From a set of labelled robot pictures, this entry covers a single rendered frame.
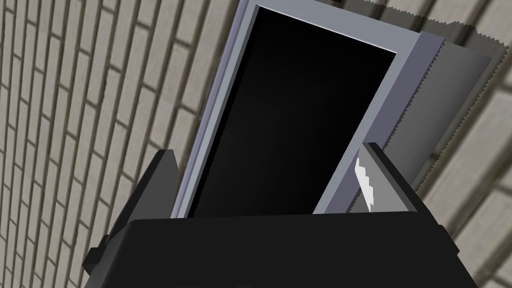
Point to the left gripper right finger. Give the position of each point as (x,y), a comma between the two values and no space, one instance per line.
(386,192)

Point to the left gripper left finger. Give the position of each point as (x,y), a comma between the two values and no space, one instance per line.
(154,192)

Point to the grey microwave oven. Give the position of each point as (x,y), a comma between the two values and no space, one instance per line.
(452,104)

